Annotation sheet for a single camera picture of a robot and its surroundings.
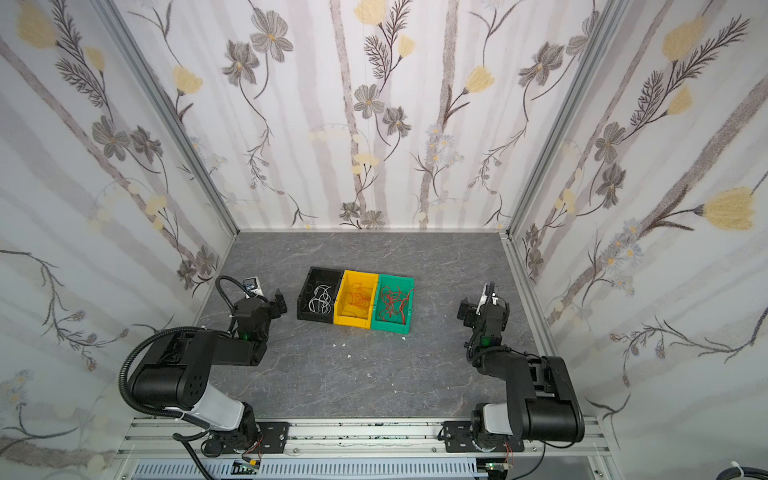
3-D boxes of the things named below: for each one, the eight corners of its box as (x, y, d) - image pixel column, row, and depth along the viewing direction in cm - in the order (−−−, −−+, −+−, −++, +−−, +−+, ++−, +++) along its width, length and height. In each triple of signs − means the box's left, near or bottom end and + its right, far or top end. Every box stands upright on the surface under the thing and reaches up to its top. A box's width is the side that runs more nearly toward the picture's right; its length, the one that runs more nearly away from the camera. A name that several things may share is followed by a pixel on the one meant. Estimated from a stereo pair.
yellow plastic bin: (334, 327, 96) (330, 316, 90) (346, 282, 107) (343, 270, 102) (371, 331, 95) (370, 320, 89) (379, 286, 107) (378, 273, 101)
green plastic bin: (371, 331, 95) (370, 319, 89) (379, 286, 107) (379, 273, 100) (409, 335, 95) (411, 324, 88) (413, 290, 106) (415, 277, 100)
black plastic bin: (300, 322, 97) (295, 311, 92) (310, 275, 109) (306, 263, 104) (338, 322, 97) (335, 311, 92) (343, 275, 109) (341, 263, 104)
